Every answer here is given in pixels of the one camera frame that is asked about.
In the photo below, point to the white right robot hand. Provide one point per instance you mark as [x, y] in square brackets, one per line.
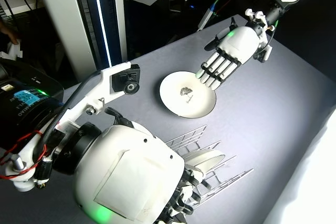
[131, 176]

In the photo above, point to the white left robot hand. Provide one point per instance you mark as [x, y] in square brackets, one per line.
[239, 44]

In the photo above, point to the white plate with grey print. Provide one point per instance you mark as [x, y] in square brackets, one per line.
[207, 159]
[178, 103]

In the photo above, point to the black box with label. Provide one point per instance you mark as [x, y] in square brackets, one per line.
[176, 5]

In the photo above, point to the white cloth sheet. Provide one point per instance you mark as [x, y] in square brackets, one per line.
[315, 182]

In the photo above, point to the white notched part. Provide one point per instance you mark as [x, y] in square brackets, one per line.
[14, 51]

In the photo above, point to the white robot lift column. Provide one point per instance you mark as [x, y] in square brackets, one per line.
[60, 11]

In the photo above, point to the person in background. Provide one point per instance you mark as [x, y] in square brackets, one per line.
[9, 33]

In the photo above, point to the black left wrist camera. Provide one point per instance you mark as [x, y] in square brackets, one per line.
[265, 53]

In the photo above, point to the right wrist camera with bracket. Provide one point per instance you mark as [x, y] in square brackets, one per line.
[126, 79]

